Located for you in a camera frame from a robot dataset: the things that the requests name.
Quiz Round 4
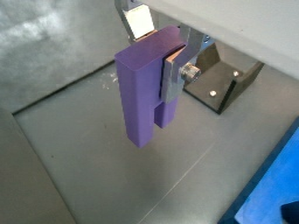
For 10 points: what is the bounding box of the purple double-square block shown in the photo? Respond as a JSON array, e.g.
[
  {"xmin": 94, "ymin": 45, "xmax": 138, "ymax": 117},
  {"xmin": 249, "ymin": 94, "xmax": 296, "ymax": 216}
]
[{"xmin": 114, "ymin": 25, "xmax": 182, "ymax": 148}]

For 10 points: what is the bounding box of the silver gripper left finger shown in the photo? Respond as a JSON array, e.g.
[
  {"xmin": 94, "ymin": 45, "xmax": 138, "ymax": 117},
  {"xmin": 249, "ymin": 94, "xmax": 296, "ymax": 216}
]
[{"xmin": 114, "ymin": 0, "xmax": 156, "ymax": 44}]

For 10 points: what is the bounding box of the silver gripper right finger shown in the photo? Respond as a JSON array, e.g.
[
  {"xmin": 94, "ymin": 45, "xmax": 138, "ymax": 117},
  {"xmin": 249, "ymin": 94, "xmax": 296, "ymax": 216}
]
[{"xmin": 161, "ymin": 25, "xmax": 213, "ymax": 103}]

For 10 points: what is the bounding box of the black curved holder stand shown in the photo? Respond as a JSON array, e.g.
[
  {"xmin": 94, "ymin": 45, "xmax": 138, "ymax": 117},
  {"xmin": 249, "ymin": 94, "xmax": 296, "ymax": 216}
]
[{"xmin": 182, "ymin": 44, "xmax": 264, "ymax": 115}]

